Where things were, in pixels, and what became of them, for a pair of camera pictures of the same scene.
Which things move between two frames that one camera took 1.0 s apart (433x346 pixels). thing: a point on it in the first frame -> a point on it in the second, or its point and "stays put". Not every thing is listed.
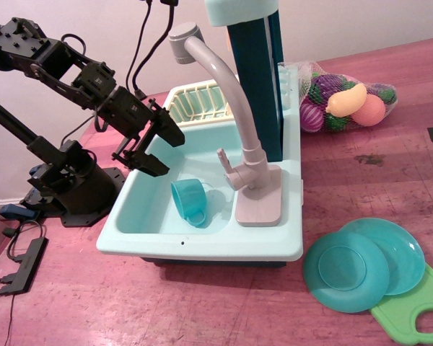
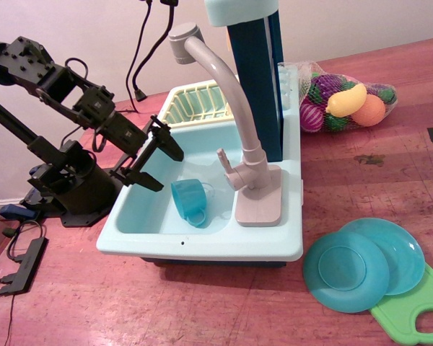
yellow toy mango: [344, 104] stays put
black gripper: [125, 113] -> [130, 138]
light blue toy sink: [190, 213] stays put
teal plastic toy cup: [191, 199] stays put
